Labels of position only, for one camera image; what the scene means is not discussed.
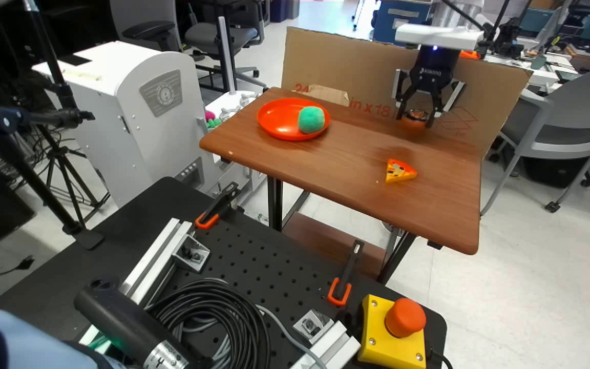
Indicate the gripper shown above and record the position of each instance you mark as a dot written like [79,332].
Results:
[434,72]

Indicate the doughnut toy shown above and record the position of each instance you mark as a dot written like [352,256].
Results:
[416,117]

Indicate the pizza slice toy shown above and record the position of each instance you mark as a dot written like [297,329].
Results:
[398,172]

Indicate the orange plate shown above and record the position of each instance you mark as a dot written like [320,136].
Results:
[279,120]

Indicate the cardboard sheet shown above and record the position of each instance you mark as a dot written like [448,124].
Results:
[351,66]

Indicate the blue box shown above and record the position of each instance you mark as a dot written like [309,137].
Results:
[400,18]

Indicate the green pom-pom ball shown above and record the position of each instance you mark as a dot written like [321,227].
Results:
[311,120]

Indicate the grey chair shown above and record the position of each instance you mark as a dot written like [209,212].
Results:
[566,123]

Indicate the cluttered desk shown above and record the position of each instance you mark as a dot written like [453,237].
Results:
[582,46]

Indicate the small white table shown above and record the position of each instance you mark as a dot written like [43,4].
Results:
[236,102]

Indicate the orange and black clamp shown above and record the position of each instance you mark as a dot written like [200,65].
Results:
[346,277]
[218,207]

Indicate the black office chair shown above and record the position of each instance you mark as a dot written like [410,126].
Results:
[223,33]

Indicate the pink and green toys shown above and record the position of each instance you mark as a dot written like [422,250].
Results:
[212,120]

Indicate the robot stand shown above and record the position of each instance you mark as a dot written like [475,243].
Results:
[269,256]

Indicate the yellow emergency stop button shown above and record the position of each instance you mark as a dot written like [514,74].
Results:
[387,343]

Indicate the white machine cabinet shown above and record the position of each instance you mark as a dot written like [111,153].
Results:
[136,128]

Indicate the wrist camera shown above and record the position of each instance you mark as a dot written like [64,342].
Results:
[456,96]

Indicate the aluminium rail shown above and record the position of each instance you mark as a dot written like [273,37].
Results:
[328,343]
[159,253]

